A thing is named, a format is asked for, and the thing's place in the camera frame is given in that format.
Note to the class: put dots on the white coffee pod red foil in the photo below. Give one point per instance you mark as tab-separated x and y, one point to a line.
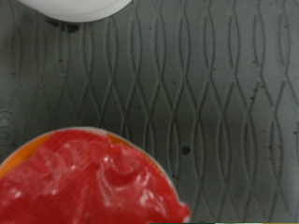
87	180

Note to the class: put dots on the white two-tier turntable shelf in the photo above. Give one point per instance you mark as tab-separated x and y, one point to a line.
218	93

